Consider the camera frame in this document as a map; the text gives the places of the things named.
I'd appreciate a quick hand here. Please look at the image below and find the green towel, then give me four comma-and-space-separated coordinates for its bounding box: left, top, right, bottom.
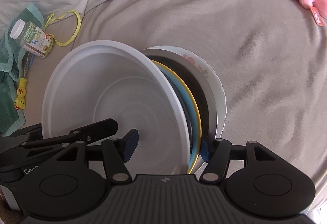
0, 4, 44, 137

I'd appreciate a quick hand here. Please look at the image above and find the beige sofa cover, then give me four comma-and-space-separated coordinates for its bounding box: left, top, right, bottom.
1, 0, 326, 210

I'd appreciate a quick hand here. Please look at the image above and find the white paper noodle bowl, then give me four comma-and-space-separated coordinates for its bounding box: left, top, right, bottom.
41, 40, 190, 175

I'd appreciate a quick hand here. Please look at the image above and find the white floral plate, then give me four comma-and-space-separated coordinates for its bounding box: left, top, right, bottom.
148, 45, 227, 163

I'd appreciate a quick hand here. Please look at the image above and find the kids vitamin bottle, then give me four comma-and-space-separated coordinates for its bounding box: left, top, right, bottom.
10, 19, 54, 58

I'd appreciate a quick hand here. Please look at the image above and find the stainless steel bowl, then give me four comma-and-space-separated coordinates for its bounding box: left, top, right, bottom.
143, 48, 218, 143

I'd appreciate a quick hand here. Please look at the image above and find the white bowl yellow rim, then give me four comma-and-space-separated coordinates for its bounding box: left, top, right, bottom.
151, 60, 202, 174

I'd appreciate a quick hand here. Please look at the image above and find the blue enamel bowl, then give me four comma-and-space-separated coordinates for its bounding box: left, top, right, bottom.
163, 67, 196, 166

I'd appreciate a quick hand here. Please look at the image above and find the yellow cord loop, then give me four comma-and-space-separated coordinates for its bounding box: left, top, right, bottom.
43, 9, 83, 48

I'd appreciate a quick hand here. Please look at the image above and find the yellow toy charm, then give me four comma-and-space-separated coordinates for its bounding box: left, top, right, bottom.
14, 78, 28, 110

